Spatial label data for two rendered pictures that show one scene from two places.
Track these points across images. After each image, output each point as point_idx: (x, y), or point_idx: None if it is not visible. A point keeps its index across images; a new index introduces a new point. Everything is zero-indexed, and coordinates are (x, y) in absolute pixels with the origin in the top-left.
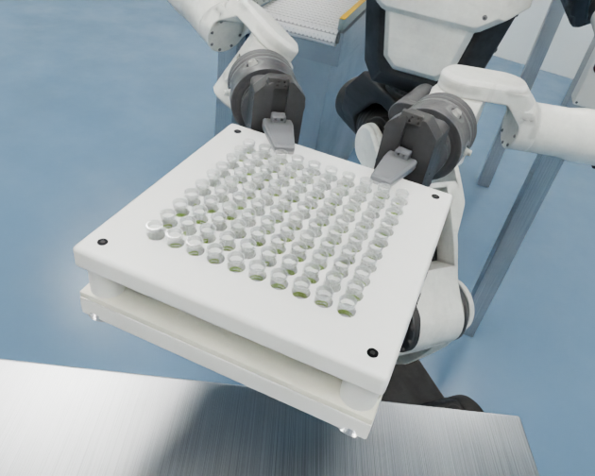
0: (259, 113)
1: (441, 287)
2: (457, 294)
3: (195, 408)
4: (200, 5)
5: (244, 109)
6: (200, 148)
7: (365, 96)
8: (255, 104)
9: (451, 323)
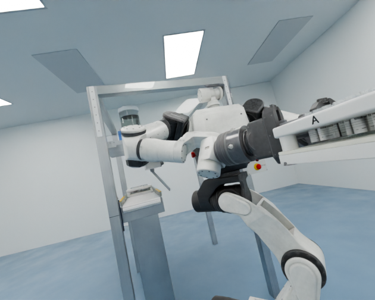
0: (277, 122)
1: (302, 238)
2: (307, 238)
3: None
4: (169, 144)
5: (250, 141)
6: (301, 118)
7: (211, 187)
8: (274, 116)
9: (320, 252)
